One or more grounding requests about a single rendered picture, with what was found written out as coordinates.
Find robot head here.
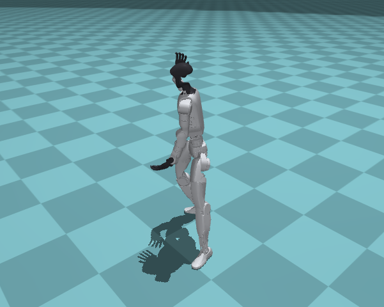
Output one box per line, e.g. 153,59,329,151
170,63,196,95

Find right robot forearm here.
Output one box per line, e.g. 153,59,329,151
172,76,184,91

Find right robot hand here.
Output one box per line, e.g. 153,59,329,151
175,52,189,65

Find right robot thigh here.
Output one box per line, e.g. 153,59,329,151
175,140,191,186

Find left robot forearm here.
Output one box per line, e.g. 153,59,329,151
169,133,187,164

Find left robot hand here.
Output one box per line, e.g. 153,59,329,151
150,157,174,171

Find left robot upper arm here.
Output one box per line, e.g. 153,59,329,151
176,98,192,138

